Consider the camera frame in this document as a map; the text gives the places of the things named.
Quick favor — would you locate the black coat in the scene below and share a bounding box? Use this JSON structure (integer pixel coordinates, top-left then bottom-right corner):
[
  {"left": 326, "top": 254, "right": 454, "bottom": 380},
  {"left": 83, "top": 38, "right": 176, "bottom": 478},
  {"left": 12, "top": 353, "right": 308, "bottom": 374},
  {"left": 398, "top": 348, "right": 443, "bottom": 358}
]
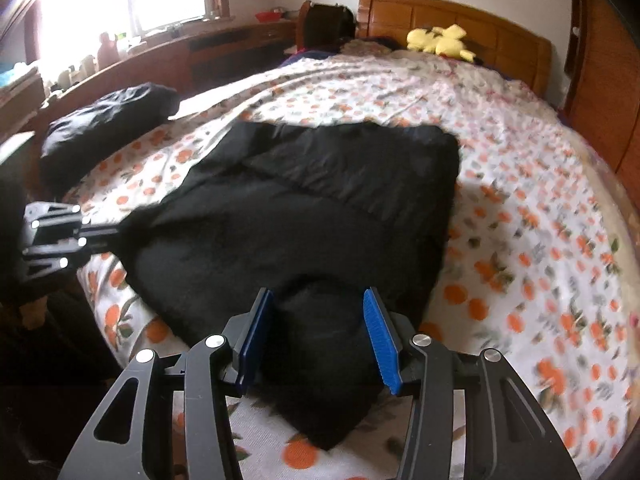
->
[{"left": 115, "top": 122, "right": 460, "bottom": 450}]

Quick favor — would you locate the orange floral bed sheet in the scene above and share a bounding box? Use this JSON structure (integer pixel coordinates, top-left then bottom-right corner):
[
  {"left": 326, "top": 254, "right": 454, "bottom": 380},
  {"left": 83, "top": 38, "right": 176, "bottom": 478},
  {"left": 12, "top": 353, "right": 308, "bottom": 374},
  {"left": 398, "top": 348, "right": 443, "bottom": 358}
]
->
[{"left": 68, "top": 52, "right": 639, "bottom": 479}]

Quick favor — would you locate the wooden desk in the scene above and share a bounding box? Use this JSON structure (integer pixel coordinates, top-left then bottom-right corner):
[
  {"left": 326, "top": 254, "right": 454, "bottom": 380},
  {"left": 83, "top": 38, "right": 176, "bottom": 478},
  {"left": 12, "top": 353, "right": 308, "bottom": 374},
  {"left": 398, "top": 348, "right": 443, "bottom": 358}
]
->
[{"left": 1, "top": 20, "right": 296, "bottom": 139}]

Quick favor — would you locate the red bowl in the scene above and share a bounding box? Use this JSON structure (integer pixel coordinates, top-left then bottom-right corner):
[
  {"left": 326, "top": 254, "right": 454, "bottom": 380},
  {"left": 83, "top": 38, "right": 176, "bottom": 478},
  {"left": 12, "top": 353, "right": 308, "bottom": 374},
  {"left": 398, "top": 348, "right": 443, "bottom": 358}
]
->
[{"left": 255, "top": 10, "right": 283, "bottom": 24}]

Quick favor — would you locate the dark backpack on chair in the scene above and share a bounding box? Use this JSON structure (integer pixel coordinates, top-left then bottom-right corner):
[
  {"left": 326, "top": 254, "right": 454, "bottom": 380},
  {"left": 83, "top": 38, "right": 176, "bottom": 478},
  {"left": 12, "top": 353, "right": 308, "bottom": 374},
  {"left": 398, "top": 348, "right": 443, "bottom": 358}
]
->
[{"left": 295, "top": 0, "right": 356, "bottom": 52}]

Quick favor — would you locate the wooden slatted wardrobe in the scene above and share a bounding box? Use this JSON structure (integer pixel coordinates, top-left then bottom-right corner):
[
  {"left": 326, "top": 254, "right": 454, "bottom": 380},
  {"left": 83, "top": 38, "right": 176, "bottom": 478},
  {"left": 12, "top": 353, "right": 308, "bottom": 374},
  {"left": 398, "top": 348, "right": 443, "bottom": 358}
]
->
[{"left": 564, "top": 0, "right": 639, "bottom": 204}]

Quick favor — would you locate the wooden headboard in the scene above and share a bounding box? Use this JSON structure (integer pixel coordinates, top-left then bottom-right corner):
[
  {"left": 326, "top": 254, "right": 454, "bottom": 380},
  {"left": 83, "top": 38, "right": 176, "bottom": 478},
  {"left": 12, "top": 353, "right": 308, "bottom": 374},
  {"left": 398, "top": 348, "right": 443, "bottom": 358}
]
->
[{"left": 354, "top": 0, "right": 554, "bottom": 99}]

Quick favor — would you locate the yellow plush toy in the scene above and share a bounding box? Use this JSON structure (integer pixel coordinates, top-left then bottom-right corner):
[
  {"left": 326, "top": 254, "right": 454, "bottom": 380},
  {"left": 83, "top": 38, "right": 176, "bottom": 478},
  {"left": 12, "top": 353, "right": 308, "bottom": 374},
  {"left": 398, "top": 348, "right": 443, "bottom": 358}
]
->
[{"left": 406, "top": 24, "right": 477, "bottom": 64}]

